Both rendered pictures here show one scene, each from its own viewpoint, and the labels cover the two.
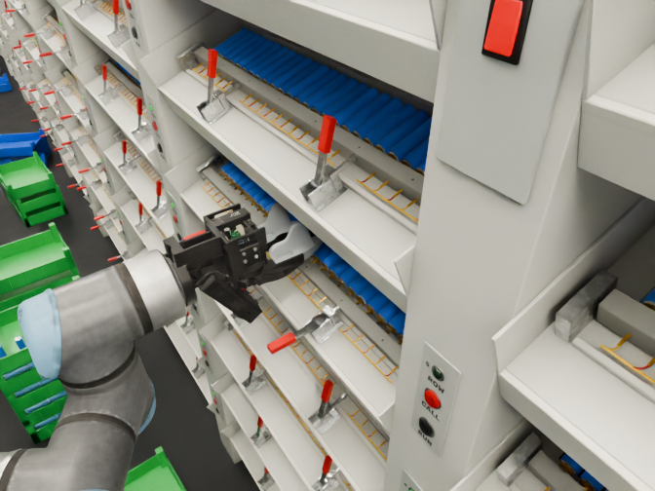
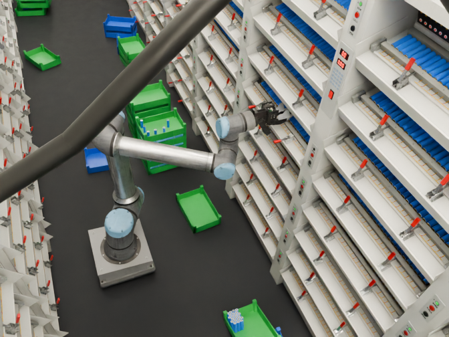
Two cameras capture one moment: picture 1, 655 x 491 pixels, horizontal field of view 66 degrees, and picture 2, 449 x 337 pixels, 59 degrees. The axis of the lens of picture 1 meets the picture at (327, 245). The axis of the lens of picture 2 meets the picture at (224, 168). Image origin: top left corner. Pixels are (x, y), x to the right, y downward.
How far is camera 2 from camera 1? 123 cm
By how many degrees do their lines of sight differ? 11
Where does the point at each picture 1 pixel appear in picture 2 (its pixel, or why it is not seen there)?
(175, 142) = (248, 72)
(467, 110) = (325, 103)
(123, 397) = (235, 147)
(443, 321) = (317, 138)
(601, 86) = (341, 105)
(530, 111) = (332, 106)
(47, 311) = (226, 122)
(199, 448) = (216, 190)
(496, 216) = (327, 120)
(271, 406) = (259, 169)
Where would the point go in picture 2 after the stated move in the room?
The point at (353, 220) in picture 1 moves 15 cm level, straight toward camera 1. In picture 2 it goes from (303, 114) to (298, 136)
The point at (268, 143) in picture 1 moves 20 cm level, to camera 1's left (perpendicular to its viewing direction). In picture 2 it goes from (284, 87) to (240, 79)
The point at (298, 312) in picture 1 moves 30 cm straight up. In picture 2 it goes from (281, 134) to (294, 81)
